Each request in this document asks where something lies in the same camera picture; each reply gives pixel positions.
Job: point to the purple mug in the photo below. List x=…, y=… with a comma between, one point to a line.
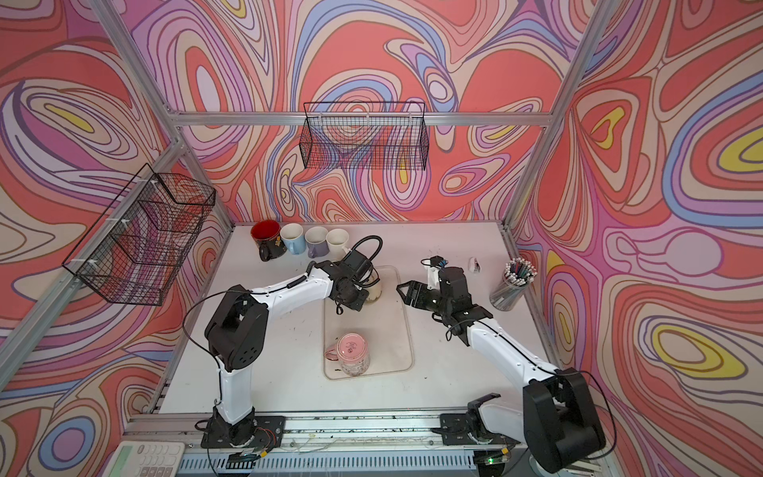
x=316, y=240

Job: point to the beige plastic tray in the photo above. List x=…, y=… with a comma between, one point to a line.
x=382, y=323

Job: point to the black skull mug red inside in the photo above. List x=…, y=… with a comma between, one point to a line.
x=267, y=236

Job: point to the black wire basket wall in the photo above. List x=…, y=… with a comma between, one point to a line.
x=364, y=135
x=146, y=242

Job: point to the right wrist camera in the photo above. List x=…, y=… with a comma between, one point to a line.
x=432, y=268

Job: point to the pink patterned mug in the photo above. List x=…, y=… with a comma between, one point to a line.
x=351, y=353

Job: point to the pen holder with pens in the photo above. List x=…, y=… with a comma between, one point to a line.
x=518, y=274

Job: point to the white small mug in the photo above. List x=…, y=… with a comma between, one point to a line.
x=338, y=242

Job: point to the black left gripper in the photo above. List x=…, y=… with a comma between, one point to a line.
x=359, y=306

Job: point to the black wire basket back wall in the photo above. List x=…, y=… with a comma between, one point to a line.
x=364, y=135

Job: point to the light blue mug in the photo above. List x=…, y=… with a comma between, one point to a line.
x=293, y=238

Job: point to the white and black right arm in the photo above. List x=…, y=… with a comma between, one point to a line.
x=558, y=420

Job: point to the cream speckled round mug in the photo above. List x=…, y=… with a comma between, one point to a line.
x=375, y=291

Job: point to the black wire basket left wall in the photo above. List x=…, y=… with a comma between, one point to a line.
x=146, y=242

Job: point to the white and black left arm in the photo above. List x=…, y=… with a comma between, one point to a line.
x=237, y=331

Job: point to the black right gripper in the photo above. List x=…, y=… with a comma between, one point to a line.
x=415, y=288

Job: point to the small white pink object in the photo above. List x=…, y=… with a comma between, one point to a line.
x=474, y=265

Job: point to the white desk telephone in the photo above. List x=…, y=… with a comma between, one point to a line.
x=145, y=459

